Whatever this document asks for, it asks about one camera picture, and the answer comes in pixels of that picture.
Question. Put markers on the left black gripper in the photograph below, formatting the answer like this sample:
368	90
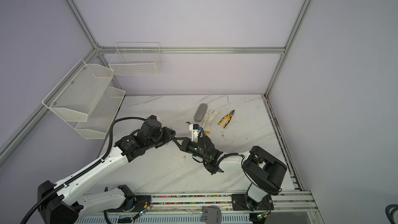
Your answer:
168	137

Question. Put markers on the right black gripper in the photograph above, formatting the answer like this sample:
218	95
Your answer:
185	144

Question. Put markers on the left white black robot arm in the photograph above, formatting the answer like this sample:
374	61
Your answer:
66	201

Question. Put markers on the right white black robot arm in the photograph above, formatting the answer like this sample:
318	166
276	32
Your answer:
264	171

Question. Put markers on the grey fabric case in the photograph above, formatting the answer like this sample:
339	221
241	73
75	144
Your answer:
200	113

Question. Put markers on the white work glove yellow cuff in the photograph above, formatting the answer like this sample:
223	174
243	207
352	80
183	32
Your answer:
208	119

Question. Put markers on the yellow black pliers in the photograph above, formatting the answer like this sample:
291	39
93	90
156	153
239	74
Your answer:
226	119

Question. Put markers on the lower white mesh shelf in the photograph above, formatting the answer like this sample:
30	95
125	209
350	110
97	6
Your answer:
99	122

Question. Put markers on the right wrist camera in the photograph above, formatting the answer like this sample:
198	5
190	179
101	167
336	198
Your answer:
195	131

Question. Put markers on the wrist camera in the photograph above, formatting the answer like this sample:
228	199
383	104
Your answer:
195	131
153	120

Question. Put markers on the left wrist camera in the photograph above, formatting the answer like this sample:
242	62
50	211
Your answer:
153	120

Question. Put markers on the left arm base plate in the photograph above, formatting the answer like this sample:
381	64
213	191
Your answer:
132	203

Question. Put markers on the white wire basket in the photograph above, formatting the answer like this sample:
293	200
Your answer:
136	58

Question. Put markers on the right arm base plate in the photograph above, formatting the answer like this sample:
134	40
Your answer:
241	202

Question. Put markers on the aluminium frame rail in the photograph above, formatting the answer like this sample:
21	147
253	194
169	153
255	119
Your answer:
199	50

